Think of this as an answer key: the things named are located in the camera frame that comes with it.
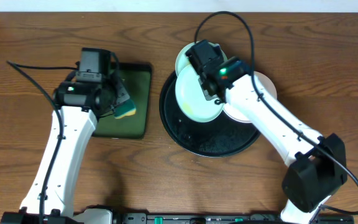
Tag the black round tray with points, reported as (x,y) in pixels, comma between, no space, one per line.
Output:
(220,137)

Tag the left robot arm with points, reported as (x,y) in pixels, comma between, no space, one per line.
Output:
(79,105)

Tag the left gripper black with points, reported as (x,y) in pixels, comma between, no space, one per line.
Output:
(120,93)

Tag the green yellow sponge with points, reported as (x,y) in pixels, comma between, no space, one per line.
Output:
(127,108)

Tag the pink plate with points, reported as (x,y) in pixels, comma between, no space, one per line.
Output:
(236,115)

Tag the black rectangular tray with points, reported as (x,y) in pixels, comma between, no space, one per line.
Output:
(137,79)

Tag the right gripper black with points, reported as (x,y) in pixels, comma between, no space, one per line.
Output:
(206,83)

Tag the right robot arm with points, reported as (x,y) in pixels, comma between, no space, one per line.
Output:
(316,164)

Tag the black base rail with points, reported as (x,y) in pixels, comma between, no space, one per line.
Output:
(197,218)

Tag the mint plate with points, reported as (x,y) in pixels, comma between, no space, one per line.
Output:
(183,67)
(191,100)

